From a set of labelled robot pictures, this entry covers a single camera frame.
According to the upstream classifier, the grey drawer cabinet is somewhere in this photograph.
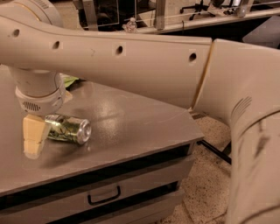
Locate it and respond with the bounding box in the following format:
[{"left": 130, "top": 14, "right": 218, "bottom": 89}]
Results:
[{"left": 0, "top": 67, "right": 203, "bottom": 224}]

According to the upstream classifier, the black office chair base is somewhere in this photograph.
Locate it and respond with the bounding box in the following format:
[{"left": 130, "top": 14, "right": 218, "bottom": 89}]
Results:
[{"left": 179, "top": 0, "right": 224, "bottom": 21}]

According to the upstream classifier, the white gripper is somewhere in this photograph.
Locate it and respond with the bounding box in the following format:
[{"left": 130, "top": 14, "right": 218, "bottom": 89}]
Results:
[{"left": 9, "top": 66, "right": 66, "bottom": 159}]

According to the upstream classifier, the green chip bag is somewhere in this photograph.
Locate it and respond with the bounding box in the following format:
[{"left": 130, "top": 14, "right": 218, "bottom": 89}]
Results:
[{"left": 60, "top": 73, "right": 78, "bottom": 88}]

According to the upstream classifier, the grey metal railing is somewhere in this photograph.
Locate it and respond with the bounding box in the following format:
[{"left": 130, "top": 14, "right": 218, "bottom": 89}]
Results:
[{"left": 72, "top": 0, "right": 280, "bottom": 37}]

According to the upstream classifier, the green soda can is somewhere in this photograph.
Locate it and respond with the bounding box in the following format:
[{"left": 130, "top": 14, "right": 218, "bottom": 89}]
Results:
[{"left": 45, "top": 114, "right": 92, "bottom": 145}]

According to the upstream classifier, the black metal floor frame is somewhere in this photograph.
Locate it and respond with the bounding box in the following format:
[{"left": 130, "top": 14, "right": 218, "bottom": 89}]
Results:
[{"left": 198, "top": 140, "right": 232, "bottom": 165}]

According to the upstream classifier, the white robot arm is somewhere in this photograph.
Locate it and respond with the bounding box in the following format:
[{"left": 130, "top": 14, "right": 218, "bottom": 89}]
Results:
[{"left": 0, "top": 0, "right": 280, "bottom": 224}]

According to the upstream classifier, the black drawer handle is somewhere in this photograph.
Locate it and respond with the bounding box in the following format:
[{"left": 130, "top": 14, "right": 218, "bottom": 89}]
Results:
[{"left": 87, "top": 185, "right": 122, "bottom": 206}]

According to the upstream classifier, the clear plastic water bottle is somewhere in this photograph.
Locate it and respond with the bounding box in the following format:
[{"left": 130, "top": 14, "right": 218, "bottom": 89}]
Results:
[{"left": 122, "top": 17, "right": 137, "bottom": 33}]

